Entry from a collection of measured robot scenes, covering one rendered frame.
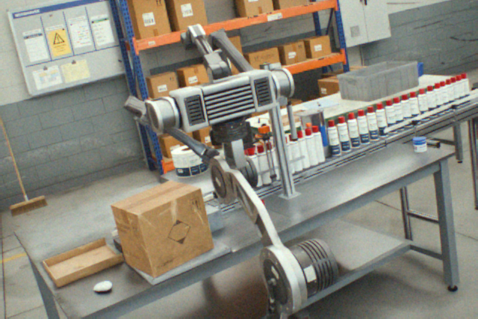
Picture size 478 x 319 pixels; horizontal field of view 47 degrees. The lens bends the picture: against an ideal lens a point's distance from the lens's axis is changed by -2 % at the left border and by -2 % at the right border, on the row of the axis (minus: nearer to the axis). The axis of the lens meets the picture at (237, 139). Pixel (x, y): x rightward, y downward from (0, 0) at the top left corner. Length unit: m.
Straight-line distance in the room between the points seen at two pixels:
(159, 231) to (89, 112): 5.05
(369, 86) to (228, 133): 2.73
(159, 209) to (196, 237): 0.22
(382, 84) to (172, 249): 3.03
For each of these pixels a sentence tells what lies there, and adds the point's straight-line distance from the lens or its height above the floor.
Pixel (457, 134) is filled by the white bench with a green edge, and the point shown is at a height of 0.28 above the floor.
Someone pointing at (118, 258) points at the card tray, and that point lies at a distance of 2.52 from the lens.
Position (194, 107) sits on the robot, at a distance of 2.12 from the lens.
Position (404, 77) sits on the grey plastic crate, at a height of 0.92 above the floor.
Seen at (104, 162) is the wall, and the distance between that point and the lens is 7.30.
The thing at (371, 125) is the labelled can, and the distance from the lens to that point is 3.33.
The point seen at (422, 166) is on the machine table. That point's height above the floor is 0.83.
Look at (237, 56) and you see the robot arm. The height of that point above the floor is 1.57.
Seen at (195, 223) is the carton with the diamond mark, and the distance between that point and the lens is 2.30.
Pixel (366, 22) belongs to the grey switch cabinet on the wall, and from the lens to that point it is 8.30.
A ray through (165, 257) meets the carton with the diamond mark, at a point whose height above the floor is 0.91.
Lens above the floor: 1.81
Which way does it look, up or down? 14 degrees down
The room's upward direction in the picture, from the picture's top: 11 degrees counter-clockwise
